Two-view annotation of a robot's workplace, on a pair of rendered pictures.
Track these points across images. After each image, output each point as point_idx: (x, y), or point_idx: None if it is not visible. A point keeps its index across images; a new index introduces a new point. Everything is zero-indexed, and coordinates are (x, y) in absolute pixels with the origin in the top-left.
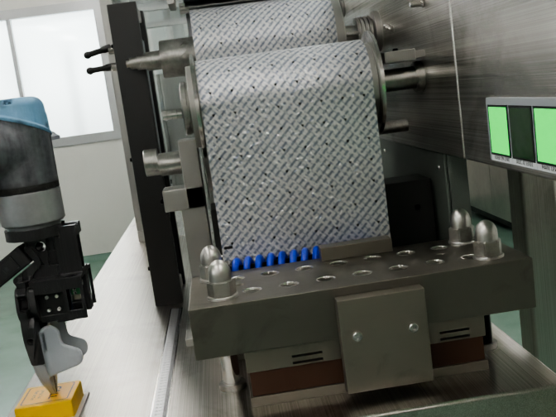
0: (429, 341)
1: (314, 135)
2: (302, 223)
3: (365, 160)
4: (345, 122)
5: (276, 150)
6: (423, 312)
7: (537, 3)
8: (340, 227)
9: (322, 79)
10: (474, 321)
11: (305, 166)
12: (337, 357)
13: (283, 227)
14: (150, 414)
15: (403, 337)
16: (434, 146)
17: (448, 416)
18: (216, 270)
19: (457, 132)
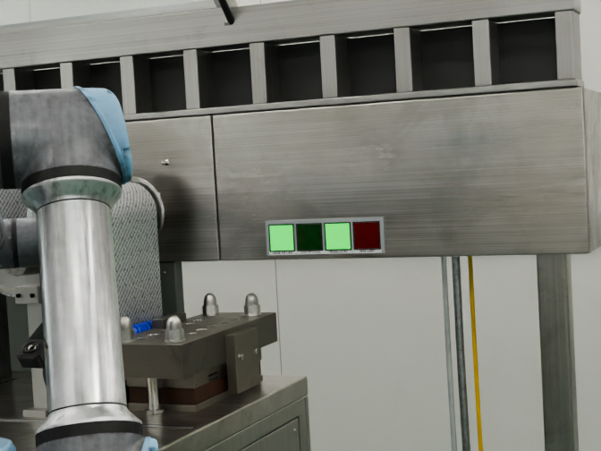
0: (258, 359)
1: (135, 244)
2: (130, 307)
3: (153, 264)
4: (146, 236)
5: (120, 253)
6: (257, 341)
7: (328, 175)
8: (144, 310)
9: (137, 207)
10: (258, 351)
11: (131, 266)
12: (221, 375)
13: (122, 310)
14: (148, 427)
15: (252, 357)
16: (165, 258)
17: (280, 397)
18: (178, 320)
19: (211, 244)
